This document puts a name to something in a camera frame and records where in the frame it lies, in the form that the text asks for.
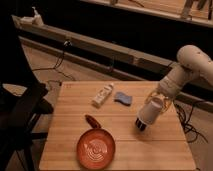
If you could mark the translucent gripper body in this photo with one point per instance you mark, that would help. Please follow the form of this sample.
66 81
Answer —
160 100

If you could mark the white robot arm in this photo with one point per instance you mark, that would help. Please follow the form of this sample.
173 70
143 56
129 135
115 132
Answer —
192 63

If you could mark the long wooden beam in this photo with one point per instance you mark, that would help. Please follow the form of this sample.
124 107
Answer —
96 54

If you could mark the blue sponge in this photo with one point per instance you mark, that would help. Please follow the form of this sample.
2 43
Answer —
123 98

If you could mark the white bottle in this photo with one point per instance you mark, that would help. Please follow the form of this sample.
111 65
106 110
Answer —
102 95

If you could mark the orange ribbed plate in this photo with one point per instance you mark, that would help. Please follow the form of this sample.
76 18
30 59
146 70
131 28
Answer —
95 149

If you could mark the black chair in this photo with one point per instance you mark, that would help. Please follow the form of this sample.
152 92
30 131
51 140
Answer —
17 120

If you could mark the white pump dispenser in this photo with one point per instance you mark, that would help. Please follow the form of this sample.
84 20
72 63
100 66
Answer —
37 18

